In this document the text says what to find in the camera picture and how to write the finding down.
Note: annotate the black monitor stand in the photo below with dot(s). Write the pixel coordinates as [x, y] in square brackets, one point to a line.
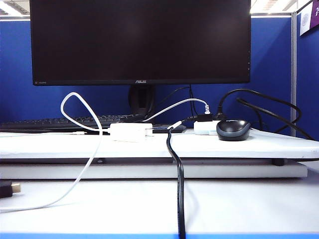
[141, 99]

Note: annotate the purple white poster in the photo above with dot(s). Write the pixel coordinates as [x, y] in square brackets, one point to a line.
[309, 18]

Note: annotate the black grey computer mouse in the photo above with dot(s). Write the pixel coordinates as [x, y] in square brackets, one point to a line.
[233, 130]

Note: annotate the white desk riser board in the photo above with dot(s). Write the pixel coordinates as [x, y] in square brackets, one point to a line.
[224, 150]

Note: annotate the white charging base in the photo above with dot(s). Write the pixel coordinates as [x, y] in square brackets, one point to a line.
[127, 132]

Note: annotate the white base board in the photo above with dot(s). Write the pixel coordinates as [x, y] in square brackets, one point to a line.
[149, 171]

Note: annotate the black keyboard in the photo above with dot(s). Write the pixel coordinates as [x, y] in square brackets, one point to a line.
[37, 124]

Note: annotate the black HDMI plug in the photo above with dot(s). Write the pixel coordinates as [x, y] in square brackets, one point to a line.
[6, 190]

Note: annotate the black ASUS monitor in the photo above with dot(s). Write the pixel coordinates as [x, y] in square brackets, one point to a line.
[139, 42]

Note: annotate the black riser foot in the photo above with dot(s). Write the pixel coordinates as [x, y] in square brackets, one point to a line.
[277, 162]

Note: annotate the grey partition post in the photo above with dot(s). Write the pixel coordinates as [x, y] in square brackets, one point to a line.
[294, 74]

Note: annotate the white power adapter block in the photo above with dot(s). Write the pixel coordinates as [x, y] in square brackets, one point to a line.
[203, 129]

